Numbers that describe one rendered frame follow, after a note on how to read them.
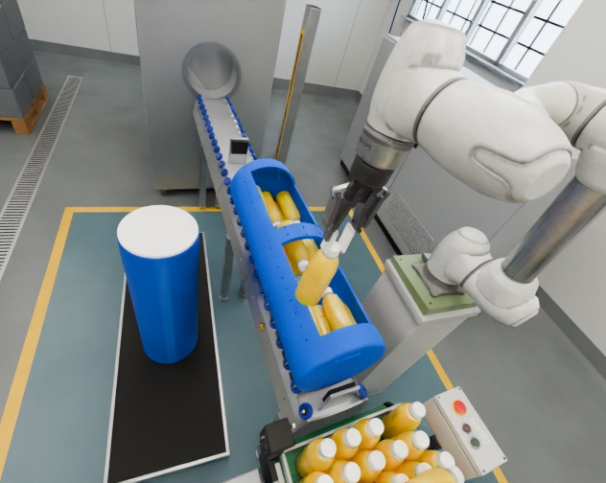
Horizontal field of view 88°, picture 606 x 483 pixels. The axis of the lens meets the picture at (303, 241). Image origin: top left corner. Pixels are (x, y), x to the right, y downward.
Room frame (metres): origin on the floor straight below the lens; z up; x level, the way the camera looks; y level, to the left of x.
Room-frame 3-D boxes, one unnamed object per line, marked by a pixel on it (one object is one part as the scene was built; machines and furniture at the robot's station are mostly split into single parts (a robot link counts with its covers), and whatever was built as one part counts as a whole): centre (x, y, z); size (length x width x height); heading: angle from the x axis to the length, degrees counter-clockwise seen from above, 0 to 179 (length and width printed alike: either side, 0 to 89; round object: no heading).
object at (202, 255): (0.86, 0.59, 0.08); 1.50 x 0.52 x 0.15; 30
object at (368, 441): (0.32, -0.34, 0.99); 0.07 x 0.07 x 0.19
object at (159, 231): (0.76, 0.53, 1.03); 0.28 x 0.28 x 0.01
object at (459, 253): (1.01, -0.61, 1.21); 0.18 x 0.16 x 0.22; 41
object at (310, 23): (1.82, 0.32, 0.85); 0.06 x 0.06 x 1.70; 35
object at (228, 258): (1.23, 0.40, 0.31); 0.06 x 0.06 x 0.63; 35
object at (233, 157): (1.50, 0.50, 1.00); 0.10 x 0.04 x 0.15; 125
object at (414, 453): (0.33, -0.46, 0.99); 0.07 x 0.07 x 0.19
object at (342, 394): (0.41, -0.25, 0.99); 0.10 x 0.02 x 0.12; 125
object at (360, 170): (0.53, -0.08, 1.64); 0.08 x 0.07 x 0.09; 125
